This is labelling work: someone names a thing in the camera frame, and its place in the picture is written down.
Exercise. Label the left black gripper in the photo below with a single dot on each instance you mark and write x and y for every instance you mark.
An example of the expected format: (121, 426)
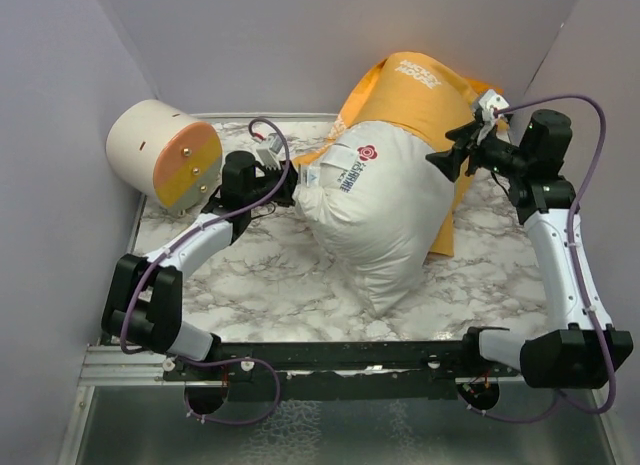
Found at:
(288, 182)

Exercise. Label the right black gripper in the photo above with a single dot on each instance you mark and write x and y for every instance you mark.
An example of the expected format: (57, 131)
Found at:
(449, 161)

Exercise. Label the orange Mickey Mouse pillowcase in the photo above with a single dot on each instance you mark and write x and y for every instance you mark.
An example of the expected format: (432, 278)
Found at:
(419, 94)

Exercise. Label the white pillow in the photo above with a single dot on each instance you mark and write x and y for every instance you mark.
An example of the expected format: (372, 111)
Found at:
(374, 202)

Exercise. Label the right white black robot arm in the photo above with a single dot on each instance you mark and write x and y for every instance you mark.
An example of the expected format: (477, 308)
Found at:
(544, 202)

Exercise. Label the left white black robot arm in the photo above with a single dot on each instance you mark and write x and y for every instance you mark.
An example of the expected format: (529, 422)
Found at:
(144, 302)

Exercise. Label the white cylinder with orange lid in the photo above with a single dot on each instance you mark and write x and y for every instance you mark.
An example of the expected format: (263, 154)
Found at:
(166, 154)

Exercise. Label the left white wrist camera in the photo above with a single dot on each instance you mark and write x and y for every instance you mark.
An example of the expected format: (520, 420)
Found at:
(268, 151)

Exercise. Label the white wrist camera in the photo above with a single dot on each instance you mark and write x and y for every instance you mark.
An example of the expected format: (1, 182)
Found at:
(488, 110)
(268, 151)

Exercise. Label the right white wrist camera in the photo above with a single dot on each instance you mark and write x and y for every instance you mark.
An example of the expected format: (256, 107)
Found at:
(488, 110)

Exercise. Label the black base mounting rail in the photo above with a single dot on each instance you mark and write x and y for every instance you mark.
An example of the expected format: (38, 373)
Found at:
(329, 371)

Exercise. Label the aluminium frame rail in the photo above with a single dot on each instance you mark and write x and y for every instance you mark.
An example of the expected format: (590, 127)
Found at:
(125, 362)

